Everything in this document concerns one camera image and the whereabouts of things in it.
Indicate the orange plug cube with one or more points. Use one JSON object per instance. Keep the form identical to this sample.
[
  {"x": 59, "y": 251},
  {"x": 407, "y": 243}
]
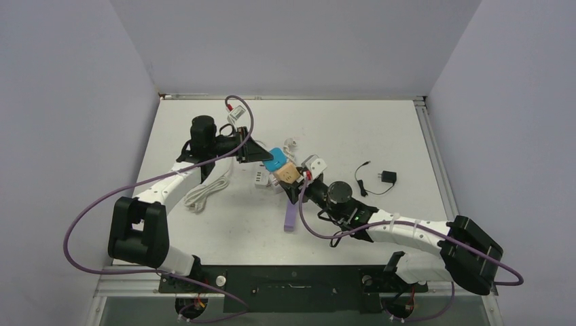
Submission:
[{"x": 288, "y": 173}]

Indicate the blue plug cube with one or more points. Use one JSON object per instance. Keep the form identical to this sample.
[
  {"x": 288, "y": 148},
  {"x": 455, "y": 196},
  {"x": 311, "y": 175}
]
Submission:
[{"x": 279, "y": 159}]

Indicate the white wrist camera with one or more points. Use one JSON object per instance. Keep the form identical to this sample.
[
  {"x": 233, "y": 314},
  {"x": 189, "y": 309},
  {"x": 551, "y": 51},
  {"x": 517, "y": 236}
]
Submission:
[
  {"x": 313, "y": 167},
  {"x": 235, "y": 113}
]

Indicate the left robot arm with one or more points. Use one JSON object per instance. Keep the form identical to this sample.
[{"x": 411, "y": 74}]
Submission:
[{"x": 139, "y": 227}]

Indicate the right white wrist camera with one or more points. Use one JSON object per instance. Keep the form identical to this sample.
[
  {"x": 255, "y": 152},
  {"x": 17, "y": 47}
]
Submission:
[{"x": 313, "y": 167}]

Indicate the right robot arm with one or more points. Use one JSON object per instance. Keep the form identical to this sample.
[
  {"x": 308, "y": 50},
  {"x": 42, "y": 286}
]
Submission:
[{"x": 418, "y": 234}]

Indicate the black plug with cable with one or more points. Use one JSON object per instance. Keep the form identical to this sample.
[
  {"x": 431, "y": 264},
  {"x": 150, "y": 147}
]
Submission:
[{"x": 385, "y": 176}]

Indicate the white plug adapter with sticker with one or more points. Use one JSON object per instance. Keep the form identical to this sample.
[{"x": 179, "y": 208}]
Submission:
[{"x": 276, "y": 187}]

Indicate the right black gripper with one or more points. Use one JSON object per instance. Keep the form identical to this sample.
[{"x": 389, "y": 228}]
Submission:
[{"x": 308, "y": 185}]

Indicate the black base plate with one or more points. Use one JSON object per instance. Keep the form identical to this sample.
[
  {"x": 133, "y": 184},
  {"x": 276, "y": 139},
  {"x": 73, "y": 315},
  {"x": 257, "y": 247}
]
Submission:
[{"x": 298, "y": 288}]

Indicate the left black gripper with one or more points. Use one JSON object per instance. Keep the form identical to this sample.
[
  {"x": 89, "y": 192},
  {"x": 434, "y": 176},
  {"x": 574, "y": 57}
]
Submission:
[{"x": 250, "y": 151}]

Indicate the white power strip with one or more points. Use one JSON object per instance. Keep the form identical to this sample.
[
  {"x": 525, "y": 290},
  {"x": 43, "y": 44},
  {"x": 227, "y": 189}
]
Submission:
[{"x": 261, "y": 180}]

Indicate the aluminium frame rail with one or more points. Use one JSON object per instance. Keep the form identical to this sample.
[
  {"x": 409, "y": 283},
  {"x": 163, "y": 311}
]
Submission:
[{"x": 443, "y": 180}]

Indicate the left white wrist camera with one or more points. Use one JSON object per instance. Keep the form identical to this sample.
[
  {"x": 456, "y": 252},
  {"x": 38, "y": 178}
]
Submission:
[{"x": 235, "y": 113}]

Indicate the purple power strip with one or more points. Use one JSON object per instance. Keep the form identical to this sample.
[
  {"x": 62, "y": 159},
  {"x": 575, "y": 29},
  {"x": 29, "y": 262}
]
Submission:
[{"x": 291, "y": 214}]

